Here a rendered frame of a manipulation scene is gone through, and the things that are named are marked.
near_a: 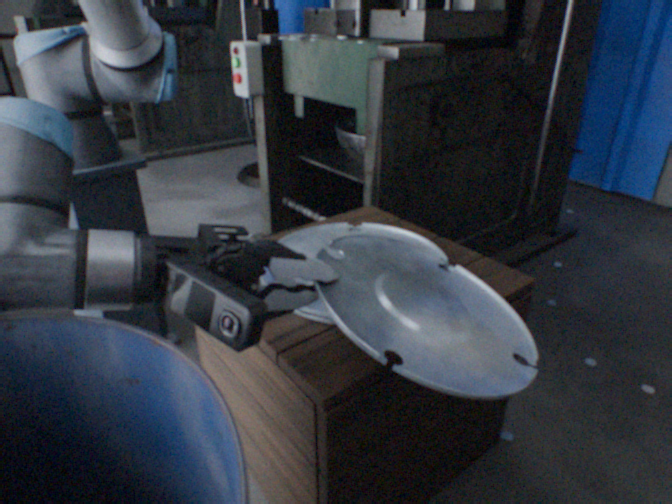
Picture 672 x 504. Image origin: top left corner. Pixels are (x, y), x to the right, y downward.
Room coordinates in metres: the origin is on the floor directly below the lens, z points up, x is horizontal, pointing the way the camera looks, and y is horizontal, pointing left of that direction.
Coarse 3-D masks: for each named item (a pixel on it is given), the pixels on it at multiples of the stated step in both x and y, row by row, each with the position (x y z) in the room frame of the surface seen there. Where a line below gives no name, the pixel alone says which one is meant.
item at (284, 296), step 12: (264, 288) 0.44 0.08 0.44; (276, 288) 0.43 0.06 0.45; (288, 288) 0.44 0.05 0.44; (300, 288) 0.45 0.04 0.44; (312, 288) 0.45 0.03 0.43; (264, 300) 0.42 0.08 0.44; (276, 300) 0.43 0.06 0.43; (288, 300) 0.43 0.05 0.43; (300, 300) 0.44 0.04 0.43; (312, 300) 0.44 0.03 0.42
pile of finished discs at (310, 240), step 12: (312, 228) 0.76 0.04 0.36; (324, 228) 0.77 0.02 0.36; (336, 228) 0.77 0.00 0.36; (348, 228) 0.77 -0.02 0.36; (360, 228) 0.77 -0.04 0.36; (372, 228) 0.77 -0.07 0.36; (384, 228) 0.77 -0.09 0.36; (396, 228) 0.76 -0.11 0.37; (288, 240) 0.72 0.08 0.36; (300, 240) 0.72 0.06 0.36; (312, 240) 0.72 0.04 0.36; (324, 240) 0.72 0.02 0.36; (408, 240) 0.72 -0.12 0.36; (420, 240) 0.72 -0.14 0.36; (312, 252) 0.68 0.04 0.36; (336, 252) 0.67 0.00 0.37; (444, 264) 0.64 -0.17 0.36; (264, 276) 0.60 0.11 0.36; (300, 312) 0.52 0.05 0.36; (312, 312) 0.51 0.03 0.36; (324, 312) 0.50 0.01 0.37; (336, 324) 0.50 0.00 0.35
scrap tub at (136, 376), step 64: (0, 320) 0.33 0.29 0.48; (64, 320) 0.33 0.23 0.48; (0, 384) 0.33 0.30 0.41; (64, 384) 0.33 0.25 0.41; (128, 384) 0.32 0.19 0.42; (192, 384) 0.27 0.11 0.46; (0, 448) 0.32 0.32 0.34; (64, 448) 0.33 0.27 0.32; (128, 448) 0.32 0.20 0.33; (192, 448) 0.28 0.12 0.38
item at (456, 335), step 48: (336, 240) 0.57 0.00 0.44; (384, 240) 0.62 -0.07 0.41; (336, 288) 0.46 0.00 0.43; (384, 288) 0.48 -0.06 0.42; (432, 288) 0.52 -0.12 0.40; (480, 288) 0.57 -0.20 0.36; (384, 336) 0.40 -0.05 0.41; (432, 336) 0.42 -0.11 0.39; (480, 336) 0.45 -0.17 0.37; (528, 336) 0.48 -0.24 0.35; (432, 384) 0.34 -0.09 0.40; (480, 384) 0.36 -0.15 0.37; (528, 384) 0.38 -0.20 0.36
